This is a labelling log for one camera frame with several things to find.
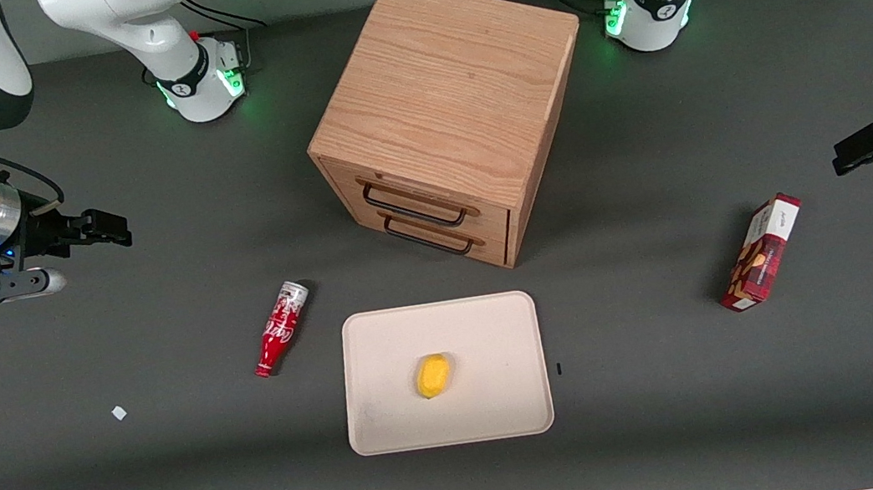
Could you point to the beige plastic tray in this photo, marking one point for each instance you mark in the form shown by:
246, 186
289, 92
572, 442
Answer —
482, 332

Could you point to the red snack box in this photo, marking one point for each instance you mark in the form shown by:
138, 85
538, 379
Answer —
762, 253

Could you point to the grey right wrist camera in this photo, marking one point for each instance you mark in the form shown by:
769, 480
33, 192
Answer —
3, 287

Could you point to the small white paper scrap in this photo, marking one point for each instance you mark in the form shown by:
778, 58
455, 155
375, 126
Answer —
119, 412

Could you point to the wooden two-drawer cabinet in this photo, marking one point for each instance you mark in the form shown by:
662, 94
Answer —
450, 91

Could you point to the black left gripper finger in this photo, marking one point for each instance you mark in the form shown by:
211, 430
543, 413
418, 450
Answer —
865, 138
868, 156

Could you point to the red coke bottle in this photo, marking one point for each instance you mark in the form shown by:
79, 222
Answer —
281, 329

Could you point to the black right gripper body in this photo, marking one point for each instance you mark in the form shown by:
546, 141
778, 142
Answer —
44, 237

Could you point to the yellow lemon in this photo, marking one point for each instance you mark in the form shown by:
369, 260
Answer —
433, 375

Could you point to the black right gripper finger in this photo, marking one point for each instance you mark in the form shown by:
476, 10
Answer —
106, 223
103, 239

